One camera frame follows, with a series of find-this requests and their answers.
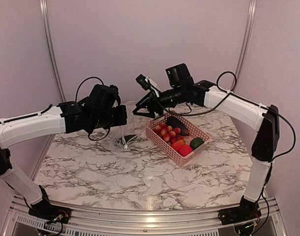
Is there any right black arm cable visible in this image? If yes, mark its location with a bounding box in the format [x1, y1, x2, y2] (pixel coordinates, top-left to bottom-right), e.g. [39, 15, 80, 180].
[169, 71, 297, 217]

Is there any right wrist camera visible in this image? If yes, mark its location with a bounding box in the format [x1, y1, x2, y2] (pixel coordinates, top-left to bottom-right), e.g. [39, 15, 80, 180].
[136, 74, 161, 98]

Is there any left aluminium frame post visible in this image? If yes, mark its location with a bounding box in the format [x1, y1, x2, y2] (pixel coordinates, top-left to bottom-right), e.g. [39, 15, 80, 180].
[39, 0, 66, 102]

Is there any long green cucumber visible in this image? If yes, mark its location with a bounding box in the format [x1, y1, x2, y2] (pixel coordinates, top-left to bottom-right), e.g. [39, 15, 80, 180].
[116, 134, 137, 145]

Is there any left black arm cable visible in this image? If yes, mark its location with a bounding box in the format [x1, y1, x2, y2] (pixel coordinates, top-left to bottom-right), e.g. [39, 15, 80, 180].
[75, 76, 105, 104]

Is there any pink perforated plastic basket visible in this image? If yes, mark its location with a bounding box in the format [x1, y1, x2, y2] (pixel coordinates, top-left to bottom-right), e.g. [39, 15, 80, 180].
[146, 114, 213, 167]

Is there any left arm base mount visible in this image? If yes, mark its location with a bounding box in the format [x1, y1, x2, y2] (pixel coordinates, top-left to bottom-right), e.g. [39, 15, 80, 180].
[28, 185, 71, 224]

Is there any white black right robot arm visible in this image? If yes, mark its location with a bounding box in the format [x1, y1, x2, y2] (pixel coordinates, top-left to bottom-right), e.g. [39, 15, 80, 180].
[133, 75, 279, 220]

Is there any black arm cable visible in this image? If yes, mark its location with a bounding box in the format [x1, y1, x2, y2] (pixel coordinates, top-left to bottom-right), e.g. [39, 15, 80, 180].
[75, 76, 105, 104]
[169, 71, 297, 217]

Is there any aluminium frame post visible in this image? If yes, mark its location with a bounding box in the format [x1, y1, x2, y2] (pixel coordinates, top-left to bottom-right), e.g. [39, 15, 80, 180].
[236, 0, 257, 81]
[39, 0, 66, 102]

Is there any clear zip top bag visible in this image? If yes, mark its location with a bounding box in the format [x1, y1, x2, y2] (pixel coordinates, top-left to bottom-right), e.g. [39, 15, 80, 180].
[113, 101, 150, 151]

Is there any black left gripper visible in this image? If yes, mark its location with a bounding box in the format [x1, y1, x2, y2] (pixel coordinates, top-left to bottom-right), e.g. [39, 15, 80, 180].
[90, 104, 127, 129]

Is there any green bell pepper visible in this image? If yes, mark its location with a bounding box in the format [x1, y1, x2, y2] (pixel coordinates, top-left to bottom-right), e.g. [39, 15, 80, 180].
[190, 137, 204, 150]

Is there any aluminium front rail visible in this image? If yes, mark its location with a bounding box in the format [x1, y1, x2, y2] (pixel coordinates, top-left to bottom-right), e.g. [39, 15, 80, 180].
[0, 195, 288, 236]

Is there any dark purple eggplant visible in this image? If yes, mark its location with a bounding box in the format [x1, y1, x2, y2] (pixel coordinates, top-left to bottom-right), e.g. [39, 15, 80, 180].
[166, 116, 190, 136]

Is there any red yellow lychee bunch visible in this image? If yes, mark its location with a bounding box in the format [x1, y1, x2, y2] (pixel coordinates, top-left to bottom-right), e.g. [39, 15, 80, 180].
[154, 122, 184, 144]

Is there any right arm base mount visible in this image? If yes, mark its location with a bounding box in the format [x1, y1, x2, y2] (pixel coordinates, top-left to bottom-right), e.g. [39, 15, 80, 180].
[218, 197, 262, 225]

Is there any right aluminium frame post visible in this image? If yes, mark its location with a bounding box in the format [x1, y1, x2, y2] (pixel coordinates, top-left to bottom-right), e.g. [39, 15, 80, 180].
[236, 0, 257, 81]

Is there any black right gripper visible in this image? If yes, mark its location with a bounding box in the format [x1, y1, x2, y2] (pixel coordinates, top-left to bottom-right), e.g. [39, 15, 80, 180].
[133, 85, 185, 118]

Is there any orange red mango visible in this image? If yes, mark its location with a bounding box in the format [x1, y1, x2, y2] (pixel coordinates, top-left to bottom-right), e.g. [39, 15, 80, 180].
[171, 140, 186, 152]

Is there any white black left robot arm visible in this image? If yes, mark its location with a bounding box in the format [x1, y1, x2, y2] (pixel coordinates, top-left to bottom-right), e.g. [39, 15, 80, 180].
[0, 85, 127, 219]

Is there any pink red apple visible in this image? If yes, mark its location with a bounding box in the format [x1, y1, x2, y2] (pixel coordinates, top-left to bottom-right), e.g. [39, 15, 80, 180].
[178, 145, 193, 157]

